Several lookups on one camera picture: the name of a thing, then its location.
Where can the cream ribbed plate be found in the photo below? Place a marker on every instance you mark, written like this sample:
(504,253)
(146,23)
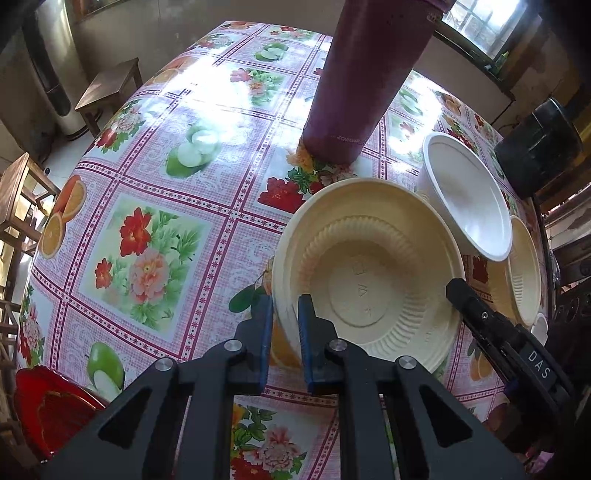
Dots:
(524,267)
(369,277)

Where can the purple thermos bottle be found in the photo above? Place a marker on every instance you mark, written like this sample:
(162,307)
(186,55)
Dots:
(360,83)

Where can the green bottle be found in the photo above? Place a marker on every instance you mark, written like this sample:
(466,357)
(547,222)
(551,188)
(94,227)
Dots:
(503,62)

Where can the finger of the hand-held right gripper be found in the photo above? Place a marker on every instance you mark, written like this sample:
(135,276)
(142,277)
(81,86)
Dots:
(466,300)

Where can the white standing air conditioner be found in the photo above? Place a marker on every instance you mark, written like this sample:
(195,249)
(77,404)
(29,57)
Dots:
(60,69)

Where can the window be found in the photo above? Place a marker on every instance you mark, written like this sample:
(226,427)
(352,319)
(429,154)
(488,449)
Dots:
(480,23)

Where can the black pot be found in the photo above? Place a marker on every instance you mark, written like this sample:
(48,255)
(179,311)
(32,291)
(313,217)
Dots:
(538,147)

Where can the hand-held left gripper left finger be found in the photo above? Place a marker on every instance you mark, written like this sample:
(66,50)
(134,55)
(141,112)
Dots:
(265,344)

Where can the wooden stool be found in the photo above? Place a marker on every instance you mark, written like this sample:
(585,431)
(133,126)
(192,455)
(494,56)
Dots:
(108,83)

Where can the red plastic stool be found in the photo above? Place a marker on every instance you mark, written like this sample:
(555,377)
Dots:
(51,406)

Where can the floral fruit print tablecloth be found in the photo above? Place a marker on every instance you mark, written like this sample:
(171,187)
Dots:
(161,230)

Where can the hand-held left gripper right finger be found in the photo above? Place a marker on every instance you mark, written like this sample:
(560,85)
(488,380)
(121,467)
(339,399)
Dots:
(304,344)

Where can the small white bowl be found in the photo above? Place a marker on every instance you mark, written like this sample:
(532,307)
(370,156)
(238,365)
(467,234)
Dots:
(539,327)

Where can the wooden chair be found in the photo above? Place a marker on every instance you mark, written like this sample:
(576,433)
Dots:
(18,184)

